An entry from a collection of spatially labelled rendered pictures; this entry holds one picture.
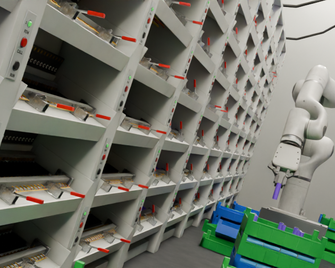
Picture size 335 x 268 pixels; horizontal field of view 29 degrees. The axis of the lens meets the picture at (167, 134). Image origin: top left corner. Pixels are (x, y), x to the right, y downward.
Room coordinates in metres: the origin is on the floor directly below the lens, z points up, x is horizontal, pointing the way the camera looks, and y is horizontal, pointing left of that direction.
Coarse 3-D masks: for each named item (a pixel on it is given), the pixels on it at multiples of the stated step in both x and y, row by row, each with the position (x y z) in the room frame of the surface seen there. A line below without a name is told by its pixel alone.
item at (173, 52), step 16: (176, 0) 2.50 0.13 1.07; (192, 0) 2.48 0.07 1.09; (192, 16) 2.48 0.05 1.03; (160, 32) 2.50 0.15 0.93; (160, 48) 2.50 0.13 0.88; (176, 48) 2.48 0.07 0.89; (176, 64) 2.48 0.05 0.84; (128, 96) 2.51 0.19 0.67; (144, 96) 2.50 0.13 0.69; (160, 96) 2.48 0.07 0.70; (160, 112) 2.48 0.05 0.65; (112, 144) 2.51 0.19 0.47; (160, 144) 2.52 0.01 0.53; (128, 160) 2.49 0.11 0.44; (144, 160) 2.48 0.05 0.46; (144, 192) 2.52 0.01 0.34; (112, 208) 2.49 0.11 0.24; (128, 208) 2.48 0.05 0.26; (112, 256) 2.48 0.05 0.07
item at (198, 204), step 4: (196, 196) 4.54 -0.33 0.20; (200, 196) 4.54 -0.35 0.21; (196, 200) 4.50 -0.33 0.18; (200, 200) 4.54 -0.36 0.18; (204, 200) 4.53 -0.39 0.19; (192, 204) 3.94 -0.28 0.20; (196, 204) 4.35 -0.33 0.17; (200, 204) 4.35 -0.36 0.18; (204, 204) 4.53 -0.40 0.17; (192, 208) 4.09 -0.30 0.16; (196, 208) 4.23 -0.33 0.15; (200, 208) 4.41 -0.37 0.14; (192, 212) 4.08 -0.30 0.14; (196, 212) 4.30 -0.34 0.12
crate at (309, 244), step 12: (252, 216) 2.42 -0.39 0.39; (252, 228) 2.42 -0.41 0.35; (264, 228) 2.41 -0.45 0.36; (276, 228) 2.41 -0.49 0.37; (288, 228) 2.60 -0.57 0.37; (276, 240) 2.41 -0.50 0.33; (288, 240) 2.41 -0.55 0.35; (300, 240) 2.41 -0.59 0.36; (312, 240) 2.41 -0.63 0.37; (324, 240) 2.40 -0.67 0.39; (300, 252) 2.41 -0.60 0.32; (312, 252) 2.40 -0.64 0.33
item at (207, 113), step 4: (208, 100) 3.25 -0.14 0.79; (212, 104) 3.86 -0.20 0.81; (216, 104) 3.85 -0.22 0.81; (216, 108) 3.85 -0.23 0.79; (220, 108) 3.85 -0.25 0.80; (204, 112) 3.32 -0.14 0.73; (208, 112) 3.43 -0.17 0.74; (212, 112) 3.53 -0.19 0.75; (216, 112) 3.85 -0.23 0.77; (220, 112) 3.84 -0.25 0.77; (204, 116) 3.40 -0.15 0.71; (208, 116) 3.51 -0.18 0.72; (212, 116) 3.62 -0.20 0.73; (216, 116) 3.75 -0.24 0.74; (212, 120) 3.70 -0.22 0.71; (216, 120) 3.84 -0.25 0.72
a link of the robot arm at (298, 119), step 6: (294, 108) 2.60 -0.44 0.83; (300, 108) 2.58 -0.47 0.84; (294, 114) 2.58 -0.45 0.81; (300, 114) 2.57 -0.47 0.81; (306, 114) 2.58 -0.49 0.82; (288, 120) 2.58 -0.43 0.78; (294, 120) 2.56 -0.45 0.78; (300, 120) 2.56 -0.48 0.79; (306, 120) 2.56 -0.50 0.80; (288, 126) 2.56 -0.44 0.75; (294, 126) 2.55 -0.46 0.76; (300, 126) 2.54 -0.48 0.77; (306, 126) 2.54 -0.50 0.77; (288, 132) 2.54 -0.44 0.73; (294, 132) 2.53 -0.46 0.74; (300, 132) 2.54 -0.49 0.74; (300, 138) 2.53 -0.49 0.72; (306, 138) 2.56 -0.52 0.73
